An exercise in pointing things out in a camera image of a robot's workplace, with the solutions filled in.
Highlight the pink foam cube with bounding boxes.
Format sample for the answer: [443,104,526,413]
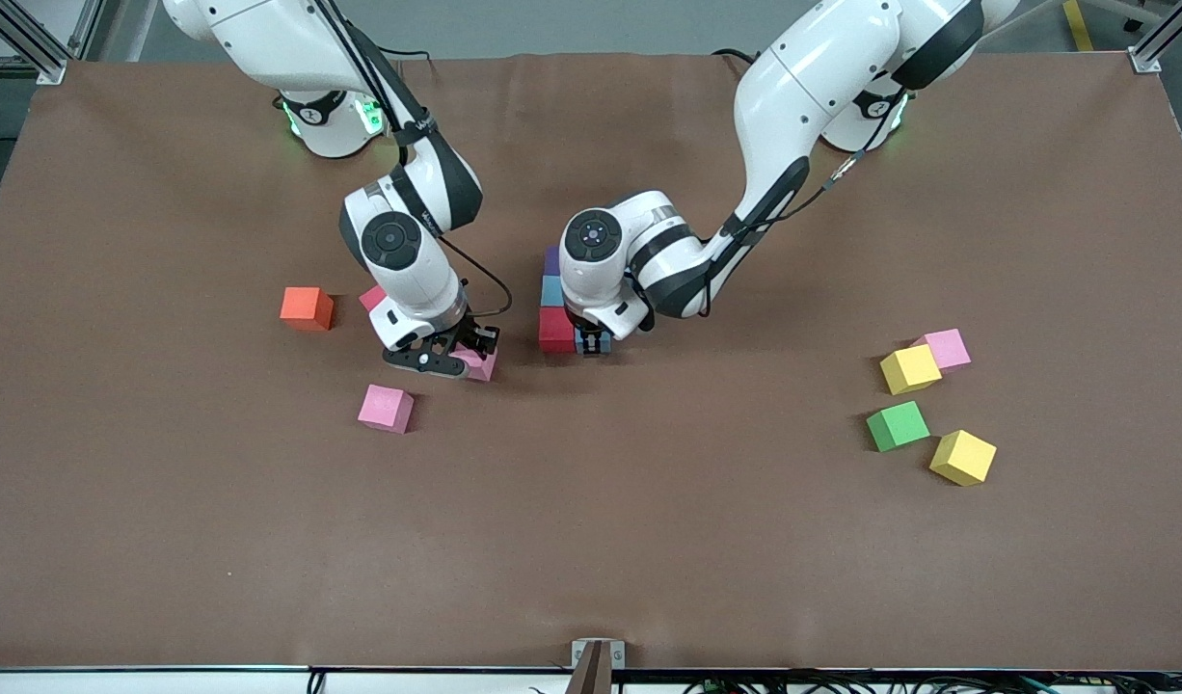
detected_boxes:
[357,384,416,435]
[914,328,973,374]
[453,347,498,384]

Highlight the red foam cube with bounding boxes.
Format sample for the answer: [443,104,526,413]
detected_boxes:
[538,307,578,354]

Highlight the yellow foam cube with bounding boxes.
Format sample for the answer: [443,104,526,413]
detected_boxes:
[928,429,998,488]
[880,344,944,396]

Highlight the green foam cube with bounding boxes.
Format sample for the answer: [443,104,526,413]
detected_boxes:
[866,400,932,454]

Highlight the orange foam cube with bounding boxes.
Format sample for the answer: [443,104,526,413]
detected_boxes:
[280,286,336,334]

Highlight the brown table cover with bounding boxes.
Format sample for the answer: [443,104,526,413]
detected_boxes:
[0,50,1182,673]

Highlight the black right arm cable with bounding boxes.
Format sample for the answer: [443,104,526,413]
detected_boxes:
[442,236,513,319]

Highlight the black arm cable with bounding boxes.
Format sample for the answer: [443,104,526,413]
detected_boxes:
[442,236,513,319]
[697,87,915,319]

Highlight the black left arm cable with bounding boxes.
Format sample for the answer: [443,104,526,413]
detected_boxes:
[697,87,915,319]

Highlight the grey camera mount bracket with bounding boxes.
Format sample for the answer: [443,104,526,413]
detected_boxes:
[567,638,627,694]

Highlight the aluminium frame profile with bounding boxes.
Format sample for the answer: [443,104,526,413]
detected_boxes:
[0,0,105,88]
[1126,0,1182,76]

